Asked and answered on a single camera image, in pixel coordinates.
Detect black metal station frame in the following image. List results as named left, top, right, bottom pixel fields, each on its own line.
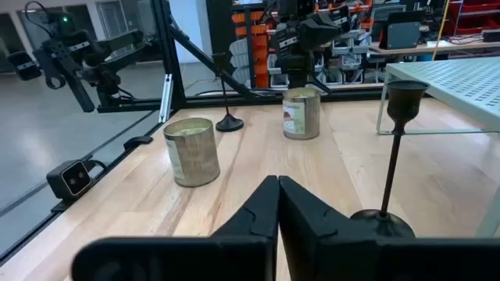
left=95, top=0, right=386, bottom=114

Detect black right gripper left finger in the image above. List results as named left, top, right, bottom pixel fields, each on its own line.
left=71, top=175, right=280, bottom=281

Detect black table clamp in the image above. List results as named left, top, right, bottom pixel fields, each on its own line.
left=123, top=135, right=155, bottom=151

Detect scented candle tin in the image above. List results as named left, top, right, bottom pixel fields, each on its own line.
left=162, top=117, right=221, bottom=188
left=281, top=87, right=322, bottom=141

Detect gray box device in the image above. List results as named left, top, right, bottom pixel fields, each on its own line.
left=377, top=21, right=423, bottom=51

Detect white storage bins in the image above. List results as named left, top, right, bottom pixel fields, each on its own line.
left=269, top=33, right=378, bottom=87

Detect dark metal candlestick holder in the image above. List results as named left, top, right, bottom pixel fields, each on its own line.
left=212, top=52, right=245, bottom=133
left=349, top=80, right=430, bottom=240

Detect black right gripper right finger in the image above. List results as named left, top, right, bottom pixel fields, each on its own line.
left=278, top=175, right=500, bottom=281

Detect silver aluminium bracket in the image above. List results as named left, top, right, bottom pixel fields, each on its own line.
left=158, top=73, right=174, bottom=124

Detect pale green metal shelf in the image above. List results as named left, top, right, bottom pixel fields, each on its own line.
left=376, top=56, right=500, bottom=238

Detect wooden workbench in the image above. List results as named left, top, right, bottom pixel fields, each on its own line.
left=368, top=38, right=500, bottom=56

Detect black camera cable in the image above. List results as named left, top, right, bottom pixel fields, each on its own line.
left=82, top=157, right=109, bottom=173

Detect black table-level camera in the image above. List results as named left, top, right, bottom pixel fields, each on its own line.
left=45, top=158, right=94, bottom=202

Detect red storage bins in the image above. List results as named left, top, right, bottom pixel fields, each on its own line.
left=445, top=0, right=500, bottom=37

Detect orange storage bin rack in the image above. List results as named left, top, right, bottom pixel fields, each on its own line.
left=230, top=9, right=271, bottom=89

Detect yellow pole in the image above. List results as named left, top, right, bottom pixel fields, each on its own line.
left=430, top=0, right=451, bottom=62

